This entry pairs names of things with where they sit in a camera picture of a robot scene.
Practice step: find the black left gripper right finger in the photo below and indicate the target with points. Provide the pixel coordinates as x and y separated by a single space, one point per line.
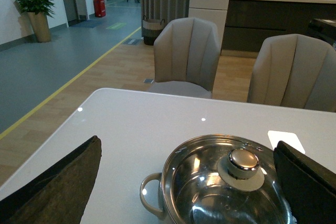
308 187

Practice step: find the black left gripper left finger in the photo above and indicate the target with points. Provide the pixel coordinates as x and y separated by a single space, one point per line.
59 194

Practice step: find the glass lid with knob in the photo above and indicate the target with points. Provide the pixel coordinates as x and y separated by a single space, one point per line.
241 166

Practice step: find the stainless steel pot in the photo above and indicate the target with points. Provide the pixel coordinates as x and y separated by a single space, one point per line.
157 195

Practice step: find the right beige chair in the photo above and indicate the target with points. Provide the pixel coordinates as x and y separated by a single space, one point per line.
294 71

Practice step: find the beige chair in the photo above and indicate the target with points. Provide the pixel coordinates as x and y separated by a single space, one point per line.
294 71
186 55

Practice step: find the black appliance at right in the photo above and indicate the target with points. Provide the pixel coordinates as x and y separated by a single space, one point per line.
323 29

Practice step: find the dark kitchen counter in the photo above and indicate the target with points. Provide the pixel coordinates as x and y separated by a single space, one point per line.
250 22

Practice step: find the left beige chair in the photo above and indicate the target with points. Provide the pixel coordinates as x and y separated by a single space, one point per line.
186 55

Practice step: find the green potted plant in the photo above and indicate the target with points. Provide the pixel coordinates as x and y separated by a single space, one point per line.
37 11

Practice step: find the woven basket with handles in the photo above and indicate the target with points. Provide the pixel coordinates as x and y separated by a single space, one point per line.
151 28

